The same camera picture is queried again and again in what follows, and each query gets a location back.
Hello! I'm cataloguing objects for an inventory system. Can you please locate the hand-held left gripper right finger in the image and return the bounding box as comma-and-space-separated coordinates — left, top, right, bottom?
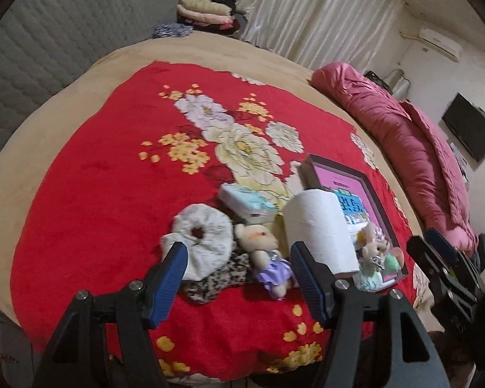
290, 241, 451, 388

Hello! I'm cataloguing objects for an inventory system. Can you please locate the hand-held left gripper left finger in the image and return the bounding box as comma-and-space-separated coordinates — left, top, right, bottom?
32, 242, 189, 388

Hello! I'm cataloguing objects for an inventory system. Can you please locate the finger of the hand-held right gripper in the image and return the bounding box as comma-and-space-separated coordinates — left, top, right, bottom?
406, 235, 485, 305
424, 228, 485, 294

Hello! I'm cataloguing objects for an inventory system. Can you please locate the pink bunny toy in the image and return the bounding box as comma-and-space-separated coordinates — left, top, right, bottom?
384, 246, 403, 272

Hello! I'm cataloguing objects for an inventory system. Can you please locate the leopard print scrunchie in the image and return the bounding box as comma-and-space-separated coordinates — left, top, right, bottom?
182, 251, 253, 305

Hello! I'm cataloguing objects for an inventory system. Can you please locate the white paper towel roll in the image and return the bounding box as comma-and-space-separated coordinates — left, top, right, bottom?
282, 188, 361, 280

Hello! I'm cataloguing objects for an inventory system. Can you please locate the plush doll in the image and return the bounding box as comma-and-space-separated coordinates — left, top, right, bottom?
233, 223, 296, 301

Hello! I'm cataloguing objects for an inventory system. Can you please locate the small bunny doll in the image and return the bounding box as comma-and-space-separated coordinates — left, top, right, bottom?
356, 222, 393, 292

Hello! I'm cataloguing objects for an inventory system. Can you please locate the white floral scrunchie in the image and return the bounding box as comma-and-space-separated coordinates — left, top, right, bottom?
159, 204, 235, 282

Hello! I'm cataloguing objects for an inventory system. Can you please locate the white tissue pack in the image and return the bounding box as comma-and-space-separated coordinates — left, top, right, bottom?
218, 183, 276, 225

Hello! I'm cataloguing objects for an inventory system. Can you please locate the grey shallow tray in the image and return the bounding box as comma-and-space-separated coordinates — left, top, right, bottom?
297, 154, 409, 292

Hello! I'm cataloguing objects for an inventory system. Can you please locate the pink quilt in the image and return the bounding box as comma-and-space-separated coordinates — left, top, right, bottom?
310, 62, 480, 258

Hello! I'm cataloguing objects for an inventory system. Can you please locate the pink book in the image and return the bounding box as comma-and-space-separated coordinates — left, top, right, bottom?
313, 162, 393, 252

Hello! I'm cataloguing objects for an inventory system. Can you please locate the red floral blanket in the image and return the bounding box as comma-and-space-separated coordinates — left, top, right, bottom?
10, 60, 434, 384

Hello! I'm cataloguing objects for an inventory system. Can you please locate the black bag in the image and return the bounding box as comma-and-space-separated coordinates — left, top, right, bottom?
364, 70, 389, 90

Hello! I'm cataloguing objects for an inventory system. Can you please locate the white air conditioner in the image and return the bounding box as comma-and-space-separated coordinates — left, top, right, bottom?
418, 27, 464, 58

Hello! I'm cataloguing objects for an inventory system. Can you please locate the beige bed sheet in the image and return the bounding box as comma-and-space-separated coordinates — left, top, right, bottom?
0, 31, 436, 328

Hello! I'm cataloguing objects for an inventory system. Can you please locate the dark patterned cloth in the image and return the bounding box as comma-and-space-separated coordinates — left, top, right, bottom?
153, 22, 194, 40

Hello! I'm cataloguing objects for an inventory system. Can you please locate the white curtain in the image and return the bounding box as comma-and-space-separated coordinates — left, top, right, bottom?
236, 0, 401, 72

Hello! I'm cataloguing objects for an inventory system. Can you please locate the grey quilted headboard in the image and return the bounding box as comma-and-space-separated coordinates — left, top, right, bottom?
0, 0, 187, 179

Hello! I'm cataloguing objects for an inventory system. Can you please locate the stack of folded clothes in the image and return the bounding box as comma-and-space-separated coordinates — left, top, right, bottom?
176, 0, 247, 33

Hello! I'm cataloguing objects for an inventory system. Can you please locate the black wall television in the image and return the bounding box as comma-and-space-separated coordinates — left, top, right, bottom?
441, 93, 485, 163

